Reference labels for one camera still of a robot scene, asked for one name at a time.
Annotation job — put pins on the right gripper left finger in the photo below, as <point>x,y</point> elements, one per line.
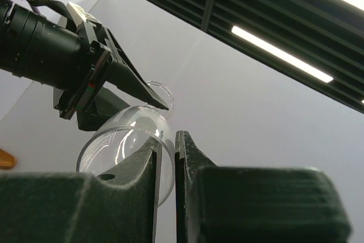
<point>119,205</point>

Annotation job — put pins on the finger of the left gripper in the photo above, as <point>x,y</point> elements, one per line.
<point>127,79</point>
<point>105,105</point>

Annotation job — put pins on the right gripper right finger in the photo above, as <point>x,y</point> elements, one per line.
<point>253,204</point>

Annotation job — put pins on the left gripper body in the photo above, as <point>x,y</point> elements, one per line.
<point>94,65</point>

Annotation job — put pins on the clear champagne flute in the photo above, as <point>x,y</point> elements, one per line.
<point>126,132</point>

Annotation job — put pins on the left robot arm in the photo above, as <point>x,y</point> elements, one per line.
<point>58,45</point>

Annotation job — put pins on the orange wooden stepped shelf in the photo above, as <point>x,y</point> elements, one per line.
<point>7,161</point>

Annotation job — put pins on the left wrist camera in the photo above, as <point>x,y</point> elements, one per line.
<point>78,15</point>

